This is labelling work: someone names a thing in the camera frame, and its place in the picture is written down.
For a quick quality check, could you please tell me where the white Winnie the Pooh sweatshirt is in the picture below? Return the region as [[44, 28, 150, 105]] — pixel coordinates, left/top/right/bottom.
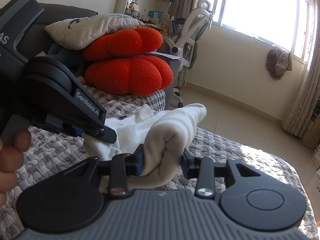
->
[[82, 103, 207, 189]]

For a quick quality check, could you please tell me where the white paper on sofa arm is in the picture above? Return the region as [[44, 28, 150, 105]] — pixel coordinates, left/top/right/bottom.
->
[[150, 51, 182, 60]]

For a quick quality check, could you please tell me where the person's left hand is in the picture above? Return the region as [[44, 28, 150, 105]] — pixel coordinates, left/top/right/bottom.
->
[[0, 129, 31, 206]]

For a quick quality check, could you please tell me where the grey checked quilted bedspread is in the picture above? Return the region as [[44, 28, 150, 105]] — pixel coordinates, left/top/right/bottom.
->
[[1, 86, 307, 239]]

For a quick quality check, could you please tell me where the teal plush doll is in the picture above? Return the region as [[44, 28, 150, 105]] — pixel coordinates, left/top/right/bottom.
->
[[36, 43, 90, 85]]

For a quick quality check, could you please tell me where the white printed pillow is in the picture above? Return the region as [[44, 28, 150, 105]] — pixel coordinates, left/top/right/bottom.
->
[[44, 14, 144, 50]]

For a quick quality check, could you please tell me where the red flower-shaped plush cushion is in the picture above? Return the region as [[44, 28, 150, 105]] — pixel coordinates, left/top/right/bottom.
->
[[83, 27, 174, 96]]

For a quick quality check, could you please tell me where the wooden desk shelf unit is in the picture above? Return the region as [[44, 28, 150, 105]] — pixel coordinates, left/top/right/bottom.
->
[[300, 100, 319, 155]]

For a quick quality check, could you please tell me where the beige patterned curtain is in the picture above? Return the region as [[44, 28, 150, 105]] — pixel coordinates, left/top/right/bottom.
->
[[282, 0, 319, 137]]

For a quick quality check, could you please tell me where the white office chair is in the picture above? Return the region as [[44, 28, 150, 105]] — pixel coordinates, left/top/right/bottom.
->
[[162, 0, 213, 108]]

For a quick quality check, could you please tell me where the grey hat on wall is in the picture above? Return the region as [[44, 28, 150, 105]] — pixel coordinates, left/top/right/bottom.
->
[[266, 44, 292, 81]]

